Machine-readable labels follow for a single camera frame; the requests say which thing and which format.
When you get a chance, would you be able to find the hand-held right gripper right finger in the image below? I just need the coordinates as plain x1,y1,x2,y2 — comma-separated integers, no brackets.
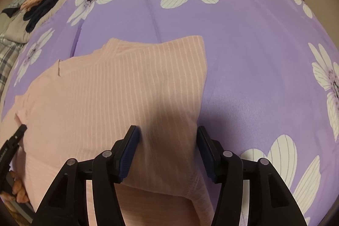
197,125,305,226

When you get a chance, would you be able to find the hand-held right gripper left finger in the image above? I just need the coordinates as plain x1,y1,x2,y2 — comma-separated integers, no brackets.
33,125,141,226

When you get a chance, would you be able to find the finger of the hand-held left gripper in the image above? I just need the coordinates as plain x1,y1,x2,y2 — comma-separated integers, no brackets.
6,124,28,147

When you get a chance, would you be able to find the pink ribbed shirt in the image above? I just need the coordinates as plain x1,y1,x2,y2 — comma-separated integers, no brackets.
0,35,215,226

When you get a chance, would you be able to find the pile of clothes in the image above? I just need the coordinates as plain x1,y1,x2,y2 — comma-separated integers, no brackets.
22,0,76,34

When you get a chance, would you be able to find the person's left hand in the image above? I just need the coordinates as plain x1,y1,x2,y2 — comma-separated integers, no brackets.
12,178,30,203

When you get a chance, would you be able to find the plaid cloth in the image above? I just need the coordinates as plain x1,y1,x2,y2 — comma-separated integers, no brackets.
0,34,27,101

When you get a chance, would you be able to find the purple floral blanket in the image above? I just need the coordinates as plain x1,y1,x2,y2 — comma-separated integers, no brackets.
0,0,339,226

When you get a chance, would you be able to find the light blue striped cloth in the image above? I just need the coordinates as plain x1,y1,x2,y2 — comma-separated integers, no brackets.
1,0,33,15

